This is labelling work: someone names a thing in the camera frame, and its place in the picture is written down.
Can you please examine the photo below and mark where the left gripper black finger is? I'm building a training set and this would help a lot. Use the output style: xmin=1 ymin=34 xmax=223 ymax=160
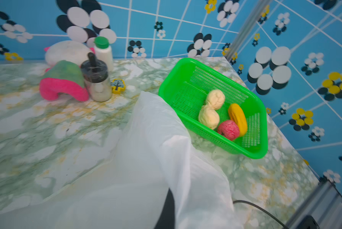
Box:
xmin=154 ymin=189 xmax=175 ymax=229

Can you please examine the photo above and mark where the white translucent plastic bag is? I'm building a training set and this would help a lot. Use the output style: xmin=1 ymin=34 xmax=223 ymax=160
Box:
xmin=0 ymin=92 xmax=242 ymax=229

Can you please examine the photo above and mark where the red textured fruit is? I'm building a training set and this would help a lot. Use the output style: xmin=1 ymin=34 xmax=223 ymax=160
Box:
xmin=217 ymin=120 xmax=240 ymax=141

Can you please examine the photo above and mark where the pale round fruit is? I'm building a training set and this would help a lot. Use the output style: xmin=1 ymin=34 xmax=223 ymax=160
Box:
xmin=198 ymin=105 xmax=220 ymax=130
xmin=205 ymin=89 xmax=225 ymax=110

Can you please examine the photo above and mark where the green plastic basket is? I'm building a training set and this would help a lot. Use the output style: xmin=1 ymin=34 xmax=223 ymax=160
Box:
xmin=159 ymin=58 xmax=268 ymax=159

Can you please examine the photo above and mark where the small yellow tree toy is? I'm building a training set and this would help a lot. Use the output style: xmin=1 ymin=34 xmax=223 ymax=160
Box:
xmin=111 ymin=79 xmax=126 ymax=94

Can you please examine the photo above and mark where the clear jar black lid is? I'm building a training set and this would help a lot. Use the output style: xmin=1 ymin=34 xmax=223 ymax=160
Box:
xmin=80 ymin=52 xmax=112 ymax=102

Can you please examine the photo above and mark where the pink green plush toy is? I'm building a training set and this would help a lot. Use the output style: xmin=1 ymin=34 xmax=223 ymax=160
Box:
xmin=39 ymin=60 xmax=90 ymax=102

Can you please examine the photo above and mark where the white bottle green cap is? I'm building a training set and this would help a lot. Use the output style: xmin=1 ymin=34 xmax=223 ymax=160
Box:
xmin=94 ymin=36 xmax=114 ymax=72

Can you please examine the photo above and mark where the white round plush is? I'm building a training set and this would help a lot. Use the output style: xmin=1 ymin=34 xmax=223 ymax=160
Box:
xmin=45 ymin=40 xmax=95 ymax=67

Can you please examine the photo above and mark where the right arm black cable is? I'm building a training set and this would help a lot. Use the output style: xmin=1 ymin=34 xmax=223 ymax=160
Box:
xmin=232 ymin=199 xmax=289 ymax=229

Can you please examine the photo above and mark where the right aluminium corner post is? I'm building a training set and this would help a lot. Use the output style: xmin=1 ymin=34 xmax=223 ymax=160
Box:
xmin=225 ymin=0 xmax=271 ymax=62

